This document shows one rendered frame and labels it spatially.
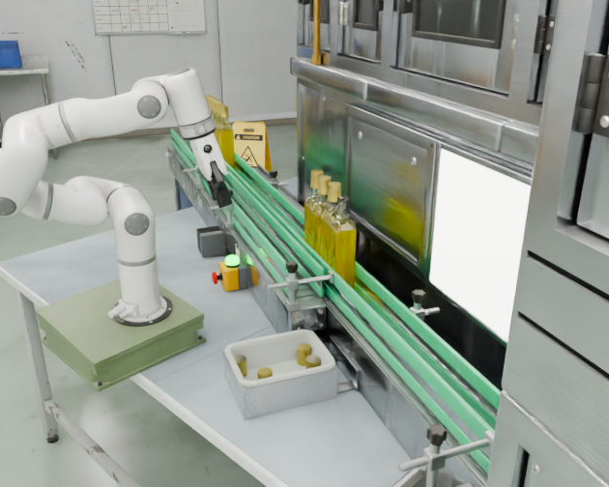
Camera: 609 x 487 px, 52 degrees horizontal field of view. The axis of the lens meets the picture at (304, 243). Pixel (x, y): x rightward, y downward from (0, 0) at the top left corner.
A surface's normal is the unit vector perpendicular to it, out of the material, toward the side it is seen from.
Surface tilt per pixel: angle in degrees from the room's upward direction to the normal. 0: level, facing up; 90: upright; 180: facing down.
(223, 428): 0
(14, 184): 112
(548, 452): 90
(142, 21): 90
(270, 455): 0
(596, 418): 90
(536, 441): 90
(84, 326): 4
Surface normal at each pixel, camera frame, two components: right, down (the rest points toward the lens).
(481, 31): -0.93, 0.14
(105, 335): 0.03, -0.90
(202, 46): 0.36, 0.37
